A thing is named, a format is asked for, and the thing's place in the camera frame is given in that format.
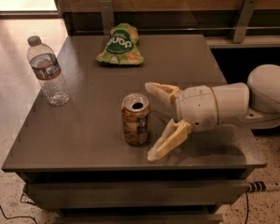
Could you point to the grey drawer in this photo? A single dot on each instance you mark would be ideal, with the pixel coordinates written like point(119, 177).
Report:
point(135, 194)
point(161, 219)

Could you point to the metal wall bracket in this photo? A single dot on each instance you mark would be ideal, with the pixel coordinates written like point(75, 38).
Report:
point(107, 15)
point(245, 14)

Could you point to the black white striped plug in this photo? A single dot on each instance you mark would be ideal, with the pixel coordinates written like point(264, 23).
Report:
point(258, 186)

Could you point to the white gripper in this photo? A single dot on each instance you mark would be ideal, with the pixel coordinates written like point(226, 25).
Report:
point(196, 106)

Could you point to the green rice chip bag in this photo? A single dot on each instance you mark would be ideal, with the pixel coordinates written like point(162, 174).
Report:
point(121, 48)

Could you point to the orange soda can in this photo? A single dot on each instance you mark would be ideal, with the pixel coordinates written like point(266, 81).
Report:
point(135, 110)

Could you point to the clear plastic water bottle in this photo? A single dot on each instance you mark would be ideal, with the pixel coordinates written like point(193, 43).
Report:
point(47, 70)

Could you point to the grey upper drawer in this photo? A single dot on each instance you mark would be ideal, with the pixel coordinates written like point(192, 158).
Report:
point(135, 194)

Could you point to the right metal wall bracket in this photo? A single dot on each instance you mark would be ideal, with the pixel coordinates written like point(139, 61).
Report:
point(245, 14)

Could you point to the left metal wall bracket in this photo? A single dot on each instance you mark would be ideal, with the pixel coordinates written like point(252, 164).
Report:
point(107, 15)

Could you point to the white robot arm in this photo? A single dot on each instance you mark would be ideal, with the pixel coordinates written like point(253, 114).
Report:
point(254, 104)

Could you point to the grey lower drawer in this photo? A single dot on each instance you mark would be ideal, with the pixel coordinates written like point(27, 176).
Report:
point(161, 219)

